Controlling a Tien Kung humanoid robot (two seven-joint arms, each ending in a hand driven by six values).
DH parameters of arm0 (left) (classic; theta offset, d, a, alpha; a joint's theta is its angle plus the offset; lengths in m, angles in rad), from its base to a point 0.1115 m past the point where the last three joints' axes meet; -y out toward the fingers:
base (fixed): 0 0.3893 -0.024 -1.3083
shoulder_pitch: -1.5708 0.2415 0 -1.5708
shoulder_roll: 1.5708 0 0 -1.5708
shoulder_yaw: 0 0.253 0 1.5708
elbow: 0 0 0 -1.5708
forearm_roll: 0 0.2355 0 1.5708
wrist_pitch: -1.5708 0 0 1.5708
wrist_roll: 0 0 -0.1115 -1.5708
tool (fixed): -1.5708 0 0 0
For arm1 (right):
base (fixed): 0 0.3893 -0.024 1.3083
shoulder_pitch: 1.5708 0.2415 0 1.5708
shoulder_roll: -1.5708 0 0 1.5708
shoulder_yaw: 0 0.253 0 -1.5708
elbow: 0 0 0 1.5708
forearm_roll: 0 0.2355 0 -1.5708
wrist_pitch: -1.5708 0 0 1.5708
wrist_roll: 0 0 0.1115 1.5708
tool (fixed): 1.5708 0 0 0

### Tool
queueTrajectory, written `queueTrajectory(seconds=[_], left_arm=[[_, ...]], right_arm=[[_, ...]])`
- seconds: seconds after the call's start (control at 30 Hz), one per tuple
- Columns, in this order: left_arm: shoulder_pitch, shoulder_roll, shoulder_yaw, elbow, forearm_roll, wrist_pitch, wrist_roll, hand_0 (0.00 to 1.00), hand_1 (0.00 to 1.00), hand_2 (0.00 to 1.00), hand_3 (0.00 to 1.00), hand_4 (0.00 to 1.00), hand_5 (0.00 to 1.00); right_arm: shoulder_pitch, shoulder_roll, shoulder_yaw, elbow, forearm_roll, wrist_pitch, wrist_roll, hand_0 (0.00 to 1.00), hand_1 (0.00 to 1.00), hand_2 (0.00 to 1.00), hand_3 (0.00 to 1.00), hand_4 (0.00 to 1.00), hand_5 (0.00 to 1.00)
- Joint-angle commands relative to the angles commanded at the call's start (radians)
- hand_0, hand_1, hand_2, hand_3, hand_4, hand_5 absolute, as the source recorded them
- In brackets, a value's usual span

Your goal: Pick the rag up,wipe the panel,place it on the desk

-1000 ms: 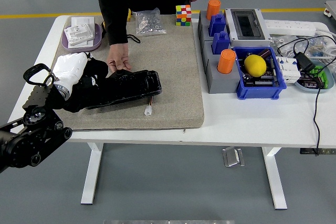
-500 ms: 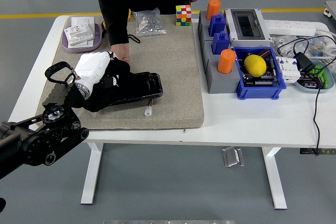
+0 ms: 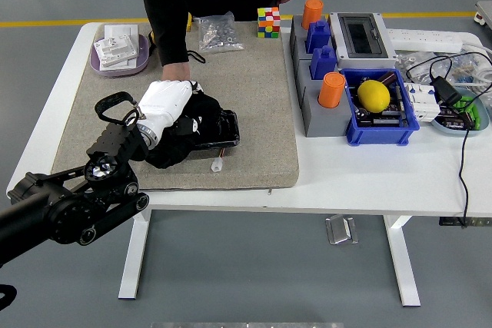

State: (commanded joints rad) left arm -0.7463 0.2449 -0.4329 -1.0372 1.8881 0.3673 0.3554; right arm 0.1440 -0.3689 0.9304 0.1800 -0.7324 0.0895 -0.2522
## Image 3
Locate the grey base block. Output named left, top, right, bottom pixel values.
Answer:
left=288, top=15, right=335, bottom=71
left=295, top=59, right=353, bottom=138

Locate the silver metal bracket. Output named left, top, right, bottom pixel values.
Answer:
left=324, top=214, right=359, bottom=247

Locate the clear bag of screws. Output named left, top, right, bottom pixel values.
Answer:
left=194, top=11, right=245, bottom=55

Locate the white wire connector plug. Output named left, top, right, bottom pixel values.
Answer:
left=210, top=147, right=227, bottom=173

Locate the white switch plate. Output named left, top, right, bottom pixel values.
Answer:
left=98, top=55, right=138, bottom=72
left=103, top=23, right=139, bottom=41
left=93, top=34, right=139, bottom=62

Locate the clear bag of white parts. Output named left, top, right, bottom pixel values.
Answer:
left=394, top=50, right=437, bottom=83

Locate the grey electrical distribution box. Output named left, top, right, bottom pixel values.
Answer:
left=328, top=12, right=397, bottom=71

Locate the white circuit breaker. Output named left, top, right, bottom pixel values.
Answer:
left=403, top=81, right=440, bottom=124

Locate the white power strip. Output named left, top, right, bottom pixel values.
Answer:
left=385, top=28, right=464, bottom=54

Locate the black power cord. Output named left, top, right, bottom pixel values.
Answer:
left=405, top=49, right=492, bottom=229

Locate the black rag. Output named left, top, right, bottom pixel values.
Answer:
left=145, top=89, right=226, bottom=170

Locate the blue plastic bin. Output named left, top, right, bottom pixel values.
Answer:
left=340, top=68, right=421, bottom=147

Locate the light blue tray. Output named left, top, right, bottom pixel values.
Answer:
left=430, top=88, right=491, bottom=137

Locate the black strap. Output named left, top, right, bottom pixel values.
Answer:
left=186, top=48, right=207, bottom=65

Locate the green plastic part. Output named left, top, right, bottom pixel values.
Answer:
left=449, top=95, right=482, bottom=131

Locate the colourful puzzle cube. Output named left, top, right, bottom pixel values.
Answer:
left=256, top=6, right=281, bottom=40

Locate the orange cylinder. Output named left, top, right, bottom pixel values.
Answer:
left=301, top=0, right=324, bottom=31
left=317, top=71, right=347, bottom=109

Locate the dark circuit board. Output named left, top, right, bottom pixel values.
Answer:
left=353, top=103, right=408, bottom=128
left=437, top=107, right=476, bottom=130

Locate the black power adapter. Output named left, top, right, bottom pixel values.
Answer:
left=429, top=76, right=463, bottom=106

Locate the black glossy panel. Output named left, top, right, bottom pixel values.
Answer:
left=191, top=108, right=241, bottom=151

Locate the person's right hand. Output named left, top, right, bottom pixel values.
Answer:
left=161, top=61, right=192, bottom=83

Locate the blue block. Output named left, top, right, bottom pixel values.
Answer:
left=304, top=19, right=332, bottom=55
left=310, top=45, right=338, bottom=80

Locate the clear bag of blue parts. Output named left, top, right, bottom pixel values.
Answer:
left=441, top=52, right=492, bottom=87

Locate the white cable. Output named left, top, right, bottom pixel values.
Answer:
left=460, top=31, right=492, bottom=87

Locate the yellow lemon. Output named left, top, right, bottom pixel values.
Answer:
left=357, top=79, right=392, bottom=114

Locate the white cart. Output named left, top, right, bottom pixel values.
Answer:
left=473, top=0, right=492, bottom=31

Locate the black table control box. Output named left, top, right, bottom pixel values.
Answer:
left=439, top=216, right=492, bottom=228

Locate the purple tray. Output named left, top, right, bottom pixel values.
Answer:
left=89, top=33, right=151, bottom=78

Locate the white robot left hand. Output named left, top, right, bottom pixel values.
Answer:
left=136, top=79, right=204, bottom=136

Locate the grey-brown mat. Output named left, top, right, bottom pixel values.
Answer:
left=49, top=20, right=301, bottom=194

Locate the white table leg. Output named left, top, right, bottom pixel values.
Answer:
left=382, top=214, right=421, bottom=307
left=118, top=208, right=153, bottom=300

